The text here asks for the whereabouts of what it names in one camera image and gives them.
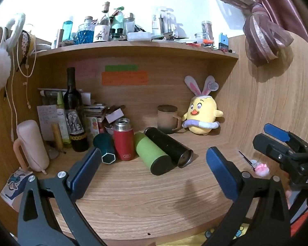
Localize dark teal hexagonal cup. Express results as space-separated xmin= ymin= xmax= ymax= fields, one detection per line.
xmin=93 ymin=133 xmax=116 ymax=164

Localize pink paw toy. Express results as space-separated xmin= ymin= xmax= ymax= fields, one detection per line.
xmin=255 ymin=163 xmax=270 ymax=177

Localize black pen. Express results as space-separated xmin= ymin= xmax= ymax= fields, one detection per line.
xmin=239 ymin=151 xmax=255 ymax=171

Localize blue white small box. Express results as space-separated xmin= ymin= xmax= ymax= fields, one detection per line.
xmin=0 ymin=168 xmax=33 ymax=212

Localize yellow chick bunny plush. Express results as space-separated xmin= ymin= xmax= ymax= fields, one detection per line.
xmin=182 ymin=76 xmax=224 ymax=136

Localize wooden cylinder stick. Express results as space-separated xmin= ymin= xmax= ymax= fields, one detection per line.
xmin=51 ymin=123 xmax=64 ymax=152

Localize black steel thermos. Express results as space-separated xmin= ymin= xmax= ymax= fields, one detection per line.
xmin=144 ymin=127 xmax=194 ymax=168

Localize dark wine bottle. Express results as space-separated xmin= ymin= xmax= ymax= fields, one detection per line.
xmin=63 ymin=67 xmax=89 ymax=152

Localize blue small box on shelf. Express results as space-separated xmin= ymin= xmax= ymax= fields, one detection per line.
xmin=218 ymin=33 xmax=229 ymax=52

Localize brown ceramic mug with lid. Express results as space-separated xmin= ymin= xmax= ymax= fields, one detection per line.
xmin=157 ymin=104 xmax=182 ymax=134

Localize white paper note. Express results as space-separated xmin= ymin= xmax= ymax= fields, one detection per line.
xmin=37 ymin=105 xmax=58 ymax=141

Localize white green tube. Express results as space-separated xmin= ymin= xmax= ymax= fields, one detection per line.
xmin=56 ymin=92 xmax=71 ymax=144

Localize green thermos black base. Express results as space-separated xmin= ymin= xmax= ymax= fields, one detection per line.
xmin=134 ymin=133 xmax=174 ymax=175

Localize pink curtain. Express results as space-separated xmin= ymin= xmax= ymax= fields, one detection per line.
xmin=220 ymin=0 xmax=308 ymax=67

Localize red thermos steel cap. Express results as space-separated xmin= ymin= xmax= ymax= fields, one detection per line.
xmin=113 ymin=118 xmax=135 ymax=161

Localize clear glass cups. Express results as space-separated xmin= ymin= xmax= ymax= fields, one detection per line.
xmin=152 ymin=7 xmax=178 ymax=37

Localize orange sticky note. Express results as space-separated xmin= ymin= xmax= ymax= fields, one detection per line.
xmin=102 ymin=71 xmax=148 ymax=86

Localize wooden shelf board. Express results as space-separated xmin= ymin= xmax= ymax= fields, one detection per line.
xmin=33 ymin=41 xmax=239 ymax=59

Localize pink sticky note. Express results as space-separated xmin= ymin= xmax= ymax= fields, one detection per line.
xmin=67 ymin=59 xmax=97 ymax=79

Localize white flat box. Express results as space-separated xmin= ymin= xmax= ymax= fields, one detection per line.
xmin=127 ymin=32 xmax=152 ymax=42

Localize white fluffy earmuffs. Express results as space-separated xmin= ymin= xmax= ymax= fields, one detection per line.
xmin=0 ymin=13 xmax=25 ymax=91

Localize green sticky note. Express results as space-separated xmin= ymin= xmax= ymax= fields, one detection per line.
xmin=105 ymin=64 xmax=138 ymax=72

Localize white printed mug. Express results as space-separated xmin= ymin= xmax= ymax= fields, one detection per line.
xmin=93 ymin=24 xmax=110 ymax=42

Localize blue patterned glass jar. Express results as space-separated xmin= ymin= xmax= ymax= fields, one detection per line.
xmin=77 ymin=16 xmax=94 ymax=44

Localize clear corked glass bottle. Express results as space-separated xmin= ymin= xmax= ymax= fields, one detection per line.
xmin=99 ymin=2 xmax=110 ymax=26

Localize light blue bottle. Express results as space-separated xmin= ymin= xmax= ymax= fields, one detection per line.
xmin=62 ymin=20 xmax=73 ymax=41

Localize pink handled bottle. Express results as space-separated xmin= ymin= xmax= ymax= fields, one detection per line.
xmin=13 ymin=120 xmax=49 ymax=174

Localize white charging cable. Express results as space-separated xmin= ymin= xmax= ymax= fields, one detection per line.
xmin=3 ymin=30 xmax=38 ymax=143

